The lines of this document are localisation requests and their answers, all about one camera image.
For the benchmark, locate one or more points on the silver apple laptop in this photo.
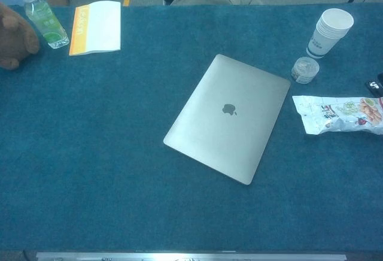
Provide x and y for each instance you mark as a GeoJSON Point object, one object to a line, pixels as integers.
{"type": "Point", "coordinates": [209, 141]}

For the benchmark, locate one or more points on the blue table cloth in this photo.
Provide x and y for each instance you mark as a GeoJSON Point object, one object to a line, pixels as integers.
{"type": "Point", "coordinates": [89, 153]}

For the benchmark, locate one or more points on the small clear plastic jar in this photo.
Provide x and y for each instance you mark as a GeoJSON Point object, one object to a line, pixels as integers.
{"type": "Point", "coordinates": [305, 69]}

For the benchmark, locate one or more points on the white and orange book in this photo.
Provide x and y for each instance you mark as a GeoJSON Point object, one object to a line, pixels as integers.
{"type": "Point", "coordinates": [101, 27]}

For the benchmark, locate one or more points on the white printed snack bag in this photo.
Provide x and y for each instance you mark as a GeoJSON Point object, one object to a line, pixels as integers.
{"type": "Point", "coordinates": [329, 114]}

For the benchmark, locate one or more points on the green label water bottle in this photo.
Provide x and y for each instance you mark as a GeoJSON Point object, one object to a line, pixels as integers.
{"type": "Point", "coordinates": [45, 21]}

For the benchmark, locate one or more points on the black device with white logo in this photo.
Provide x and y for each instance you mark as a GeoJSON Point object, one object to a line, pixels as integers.
{"type": "Point", "coordinates": [375, 86]}

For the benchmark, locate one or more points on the brown plush toy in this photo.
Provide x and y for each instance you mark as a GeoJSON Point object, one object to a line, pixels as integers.
{"type": "Point", "coordinates": [15, 42]}

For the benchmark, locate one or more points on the aluminium frame rail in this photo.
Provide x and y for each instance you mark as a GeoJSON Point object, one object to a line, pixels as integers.
{"type": "Point", "coordinates": [191, 256]}

